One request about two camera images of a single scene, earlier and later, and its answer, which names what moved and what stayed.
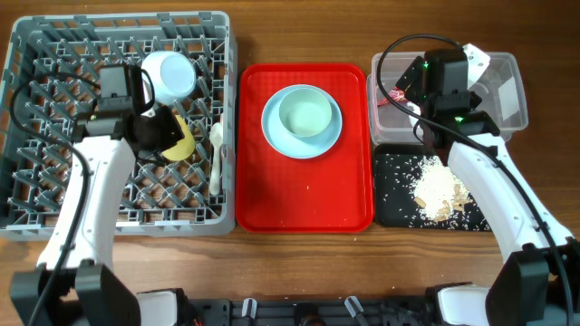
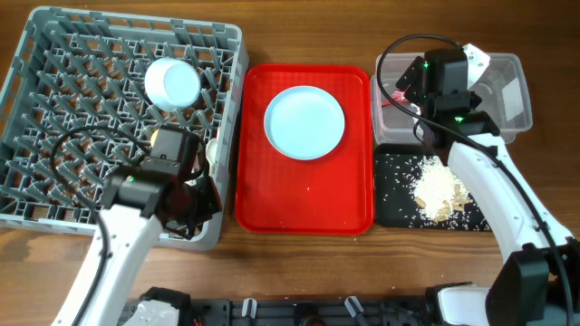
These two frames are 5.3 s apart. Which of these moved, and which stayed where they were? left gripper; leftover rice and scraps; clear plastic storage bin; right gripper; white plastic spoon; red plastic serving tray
Moved: left gripper; white plastic spoon
Stayed: red plastic serving tray; right gripper; clear plastic storage bin; leftover rice and scraps
